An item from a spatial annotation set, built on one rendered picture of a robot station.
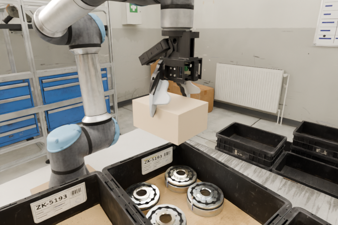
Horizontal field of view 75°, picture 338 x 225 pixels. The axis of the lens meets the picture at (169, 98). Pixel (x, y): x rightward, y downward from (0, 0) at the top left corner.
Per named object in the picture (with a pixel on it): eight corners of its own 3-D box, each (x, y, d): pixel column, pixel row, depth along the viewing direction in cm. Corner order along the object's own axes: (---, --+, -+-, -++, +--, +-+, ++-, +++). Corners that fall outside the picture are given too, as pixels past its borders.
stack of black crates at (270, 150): (210, 186, 170) (215, 133, 157) (229, 169, 191) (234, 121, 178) (263, 214, 145) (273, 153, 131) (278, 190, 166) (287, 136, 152)
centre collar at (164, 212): (151, 218, 54) (151, 216, 54) (167, 208, 57) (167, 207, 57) (163, 232, 50) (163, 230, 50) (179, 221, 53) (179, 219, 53)
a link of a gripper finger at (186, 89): (201, 107, 60) (191, 83, 54) (184, 102, 63) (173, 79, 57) (207, 99, 61) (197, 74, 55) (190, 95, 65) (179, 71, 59)
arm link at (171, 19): (153, 9, 49) (177, 11, 55) (153, 31, 51) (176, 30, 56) (179, 7, 44) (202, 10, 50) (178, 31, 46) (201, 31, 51)
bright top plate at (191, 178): (159, 173, 72) (159, 172, 72) (182, 162, 77) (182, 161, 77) (178, 191, 64) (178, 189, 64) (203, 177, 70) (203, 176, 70)
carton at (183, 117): (133, 125, 61) (132, 99, 58) (163, 113, 69) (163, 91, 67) (177, 145, 50) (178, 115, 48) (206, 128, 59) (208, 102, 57)
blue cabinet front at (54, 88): (48, 131, 221) (38, 77, 204) (109, 112, 272) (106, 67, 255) (49, 132, 219) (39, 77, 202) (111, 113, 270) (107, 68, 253)
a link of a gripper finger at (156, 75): (149, 92, 50) (164, 58, 51) (145, 91, 51) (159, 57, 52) (161, 99, 53) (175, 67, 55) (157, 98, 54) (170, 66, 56)
